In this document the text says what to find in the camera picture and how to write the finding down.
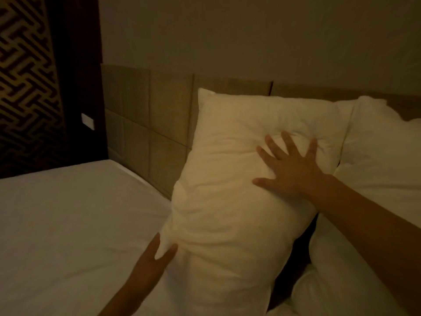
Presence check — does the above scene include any dark wooden wall panel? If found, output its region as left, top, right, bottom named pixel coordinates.
left=44, top=0, right=109, bottom=163

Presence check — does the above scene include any beige padded headboard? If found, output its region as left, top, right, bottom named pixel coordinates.
left=101, top=64, right=421, bottom=200

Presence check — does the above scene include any white pillow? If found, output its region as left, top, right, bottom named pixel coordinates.
left=267, top=95, right=421, bottom=316
left=133, top=88, right=357, bottom=316

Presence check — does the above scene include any person's left hand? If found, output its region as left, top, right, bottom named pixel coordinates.
left=129, top=232, right=179, bottom=291

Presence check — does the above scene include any person's right forearm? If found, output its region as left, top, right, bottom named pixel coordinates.
left=311, top=174, right=421, bottom=316

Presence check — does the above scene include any maze patterned wall panel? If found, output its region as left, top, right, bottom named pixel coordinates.
left=0, top=0, right=68, bottom=179

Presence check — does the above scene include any person's right hand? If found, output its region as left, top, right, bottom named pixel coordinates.
left=252, top=131, right=329, bottom=202

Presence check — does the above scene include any bed with white sheet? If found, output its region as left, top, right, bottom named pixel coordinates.
left=0, top=159, right=172, bottom=316

